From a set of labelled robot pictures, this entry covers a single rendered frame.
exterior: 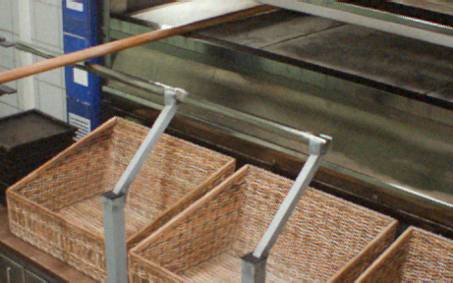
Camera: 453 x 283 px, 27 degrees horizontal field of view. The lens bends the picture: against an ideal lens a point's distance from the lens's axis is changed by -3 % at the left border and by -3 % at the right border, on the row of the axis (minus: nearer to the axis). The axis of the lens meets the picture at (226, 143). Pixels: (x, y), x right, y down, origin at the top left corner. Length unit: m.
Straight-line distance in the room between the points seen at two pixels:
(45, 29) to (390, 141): 1.50
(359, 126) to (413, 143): 0.18
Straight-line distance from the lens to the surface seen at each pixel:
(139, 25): 3.15
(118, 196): 2.46
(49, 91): 3.64
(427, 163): 2.52
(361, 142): 2.63
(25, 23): 3.65
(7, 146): 3.20
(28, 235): 3.06
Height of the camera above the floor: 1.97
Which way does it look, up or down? 22 degrees down
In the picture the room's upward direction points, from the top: straight up
